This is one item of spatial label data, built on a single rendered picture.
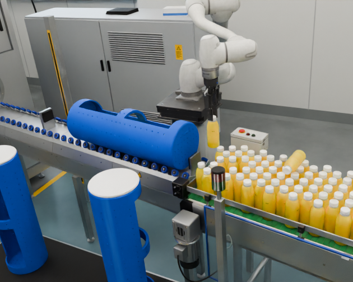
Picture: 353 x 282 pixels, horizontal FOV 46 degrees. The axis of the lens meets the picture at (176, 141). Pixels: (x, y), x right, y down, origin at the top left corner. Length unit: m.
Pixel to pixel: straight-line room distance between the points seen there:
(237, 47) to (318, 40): 2.89
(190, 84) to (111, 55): 1.70
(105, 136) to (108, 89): 2.12
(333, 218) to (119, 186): 1.06
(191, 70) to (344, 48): 2.36
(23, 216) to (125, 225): 0.91
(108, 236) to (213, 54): 1.11
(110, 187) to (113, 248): 0.35
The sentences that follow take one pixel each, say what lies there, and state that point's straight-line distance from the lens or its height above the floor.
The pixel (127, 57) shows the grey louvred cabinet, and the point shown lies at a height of 1.06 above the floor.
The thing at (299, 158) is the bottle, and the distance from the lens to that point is 2.19.
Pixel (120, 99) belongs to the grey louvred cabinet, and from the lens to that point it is 4.66.
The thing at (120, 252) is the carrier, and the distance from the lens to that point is 2.39.
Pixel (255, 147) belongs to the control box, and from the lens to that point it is 2.46.
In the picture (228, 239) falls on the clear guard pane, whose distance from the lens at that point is 2.20.
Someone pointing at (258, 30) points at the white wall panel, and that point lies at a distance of 5.07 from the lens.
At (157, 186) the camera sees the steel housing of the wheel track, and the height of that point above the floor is 0.85.
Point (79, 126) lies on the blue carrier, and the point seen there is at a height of 1.12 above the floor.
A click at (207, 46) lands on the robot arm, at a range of 2.07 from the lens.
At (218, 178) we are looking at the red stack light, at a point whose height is 1.23.
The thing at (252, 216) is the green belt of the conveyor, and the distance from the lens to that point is 2.16.
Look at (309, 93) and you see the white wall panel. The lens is 5.14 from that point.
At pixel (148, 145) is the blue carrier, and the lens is 2.39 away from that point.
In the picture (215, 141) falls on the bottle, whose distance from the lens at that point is 2.28.
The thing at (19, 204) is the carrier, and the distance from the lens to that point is 2.92.
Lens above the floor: 2.24
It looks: 28 degrees down
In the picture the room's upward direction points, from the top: 5 degrees counter-clockwise
